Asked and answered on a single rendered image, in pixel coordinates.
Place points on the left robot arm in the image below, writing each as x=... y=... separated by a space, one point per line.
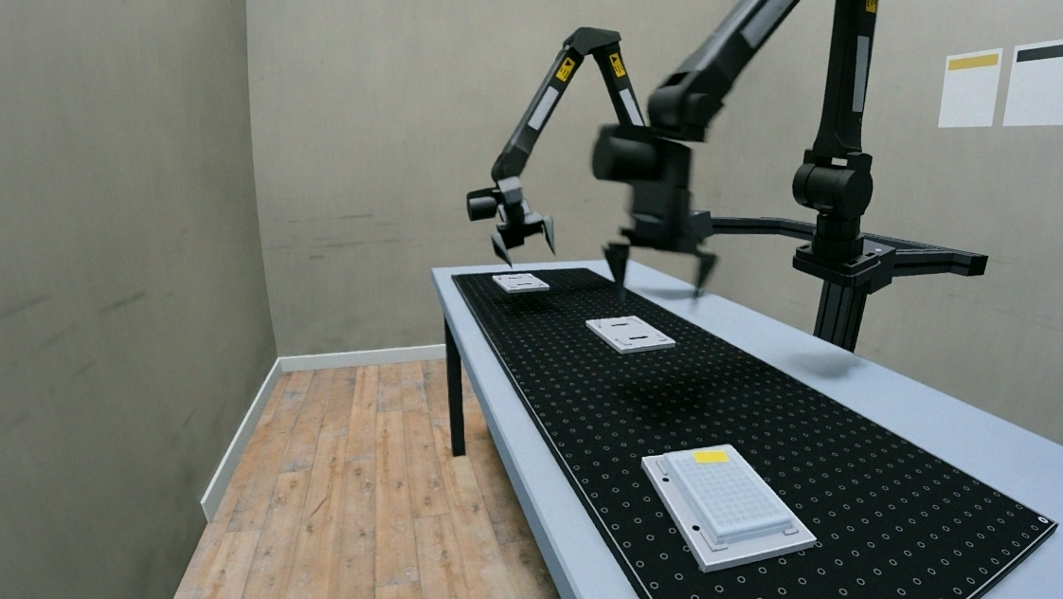
x=687 y=104

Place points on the white rectangular plate nest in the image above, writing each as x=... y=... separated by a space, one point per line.
x=713 y=558

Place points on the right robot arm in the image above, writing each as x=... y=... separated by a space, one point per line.
x=512 y=163

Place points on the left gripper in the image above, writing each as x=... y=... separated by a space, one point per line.
x=679 y=246

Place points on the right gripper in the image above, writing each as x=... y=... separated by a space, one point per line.
x=524 y=228

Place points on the white flat rectangular plate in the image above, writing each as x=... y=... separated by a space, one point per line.
x=639 y=336

